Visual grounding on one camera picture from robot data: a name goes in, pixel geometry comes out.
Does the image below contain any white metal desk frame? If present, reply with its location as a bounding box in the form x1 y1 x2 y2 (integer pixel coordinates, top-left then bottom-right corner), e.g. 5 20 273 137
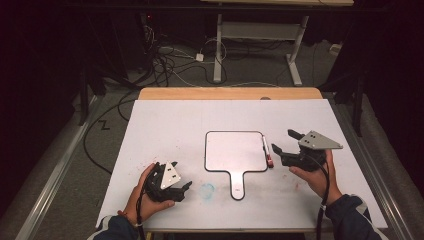
199 0 355 87

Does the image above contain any tangle of floor cables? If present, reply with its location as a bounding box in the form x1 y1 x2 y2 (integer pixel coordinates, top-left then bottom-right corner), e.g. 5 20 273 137
139 13 231 89

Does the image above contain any person's right hand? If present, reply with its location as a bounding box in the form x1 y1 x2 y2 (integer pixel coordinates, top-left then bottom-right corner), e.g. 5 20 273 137
288 149 343 205

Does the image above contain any white marker with red cap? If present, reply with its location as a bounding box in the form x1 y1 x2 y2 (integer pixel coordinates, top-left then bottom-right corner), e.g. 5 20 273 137
261 134 275 169

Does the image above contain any aluminium floor rail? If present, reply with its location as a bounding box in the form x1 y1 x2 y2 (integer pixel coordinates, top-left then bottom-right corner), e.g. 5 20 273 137
13 95 105 240
328 98 418 240

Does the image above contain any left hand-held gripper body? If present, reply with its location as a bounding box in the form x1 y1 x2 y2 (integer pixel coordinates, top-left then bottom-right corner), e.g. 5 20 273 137
143 161 183 203

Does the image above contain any person's left hand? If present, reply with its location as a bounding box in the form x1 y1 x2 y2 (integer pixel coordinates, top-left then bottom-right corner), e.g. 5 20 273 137
124 162 176 225

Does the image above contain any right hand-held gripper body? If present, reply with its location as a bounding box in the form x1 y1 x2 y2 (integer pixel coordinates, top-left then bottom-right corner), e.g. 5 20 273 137
281 130 344 173

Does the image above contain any long black floor cable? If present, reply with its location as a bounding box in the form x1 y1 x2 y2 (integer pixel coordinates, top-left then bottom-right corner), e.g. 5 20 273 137
82 89 141 177

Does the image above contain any black metal stand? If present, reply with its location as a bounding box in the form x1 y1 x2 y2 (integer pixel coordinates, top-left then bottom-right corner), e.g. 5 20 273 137
77 63 108 127
333 74 366 138

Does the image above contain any left hand-held gripper black cable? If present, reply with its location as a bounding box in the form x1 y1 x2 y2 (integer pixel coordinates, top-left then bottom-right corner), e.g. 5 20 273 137
135 179 158 240

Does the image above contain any red string bracelet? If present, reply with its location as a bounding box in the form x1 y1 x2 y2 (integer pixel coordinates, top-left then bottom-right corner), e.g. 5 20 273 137
116 209 138 228

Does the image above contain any right hand-held gripper black cable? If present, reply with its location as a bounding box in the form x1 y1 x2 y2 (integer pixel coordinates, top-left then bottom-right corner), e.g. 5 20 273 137
314 156 332 240

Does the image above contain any white table cover sheet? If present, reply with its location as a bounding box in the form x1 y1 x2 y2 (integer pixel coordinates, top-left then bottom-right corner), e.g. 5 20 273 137
95 98 389 231

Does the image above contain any white paddle-shaped whiteboard with black rim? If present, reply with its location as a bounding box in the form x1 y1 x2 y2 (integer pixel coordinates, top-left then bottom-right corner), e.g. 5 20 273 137
204 130 270 201

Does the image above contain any hand-held gripper black cable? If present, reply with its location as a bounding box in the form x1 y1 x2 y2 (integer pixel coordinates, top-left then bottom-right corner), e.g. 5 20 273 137
135 179 158 240
314 156 332 240

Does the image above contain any wooden table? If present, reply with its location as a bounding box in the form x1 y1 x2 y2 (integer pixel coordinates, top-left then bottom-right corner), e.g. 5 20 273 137
137 86 389 234

